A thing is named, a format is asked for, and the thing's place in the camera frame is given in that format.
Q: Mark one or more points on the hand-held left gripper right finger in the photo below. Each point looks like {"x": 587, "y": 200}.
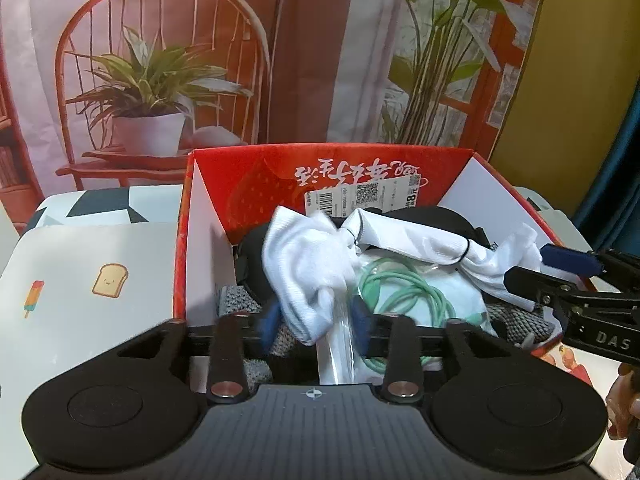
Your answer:
{"x": 361, "y": 325}

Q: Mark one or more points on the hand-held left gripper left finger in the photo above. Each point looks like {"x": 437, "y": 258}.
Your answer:
{"x": 270, "y": 325}

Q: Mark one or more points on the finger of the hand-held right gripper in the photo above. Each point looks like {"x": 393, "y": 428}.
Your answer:
{"x": 570, "y": 256}
{"x": 540, "y": 290}

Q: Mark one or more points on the white sock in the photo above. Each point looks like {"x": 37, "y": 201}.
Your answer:
{"x": 305, "y": 260}
{"x": 415, "y": 237}

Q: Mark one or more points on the red cardboard box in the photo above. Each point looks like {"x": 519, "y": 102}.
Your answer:
{"x": 250, "y": 185}

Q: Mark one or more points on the person's right hand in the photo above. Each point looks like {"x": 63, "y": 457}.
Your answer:
{"x": 627, "y": 405}

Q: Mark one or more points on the orange printed paper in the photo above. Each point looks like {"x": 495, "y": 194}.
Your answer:
{"x": 570, "y": 365}

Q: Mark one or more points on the black fabric item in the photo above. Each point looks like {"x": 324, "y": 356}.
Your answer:
{"x": 250, "y": 260}

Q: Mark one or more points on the teal curtain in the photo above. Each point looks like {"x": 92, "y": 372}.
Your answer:
{"x": 620, "y": 135}

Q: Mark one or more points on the yellow wooden panel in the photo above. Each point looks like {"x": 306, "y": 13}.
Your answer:
{"x": 565, "y": 85}

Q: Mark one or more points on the printed wall tapestry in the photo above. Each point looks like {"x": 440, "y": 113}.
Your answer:
{"x": 310, "y": 60}

